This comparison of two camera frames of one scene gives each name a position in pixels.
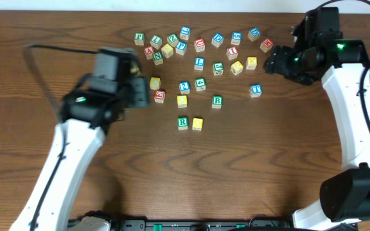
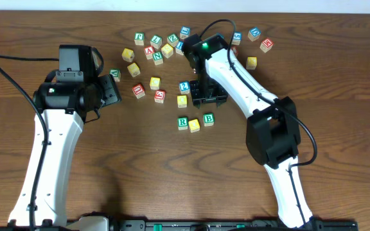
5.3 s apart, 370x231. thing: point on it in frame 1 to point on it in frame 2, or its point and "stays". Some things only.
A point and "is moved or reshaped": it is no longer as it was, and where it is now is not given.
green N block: [158, 58] stays
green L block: [156, 41] stays
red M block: [266, 45] stays
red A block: [149, 51] stays
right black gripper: [280, 59] to [220, 97]
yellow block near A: [167, 50] stays
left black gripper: [139, 91] to [110, 90]
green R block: [182, 123] stays
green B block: [217, 101] is moved or reshaped
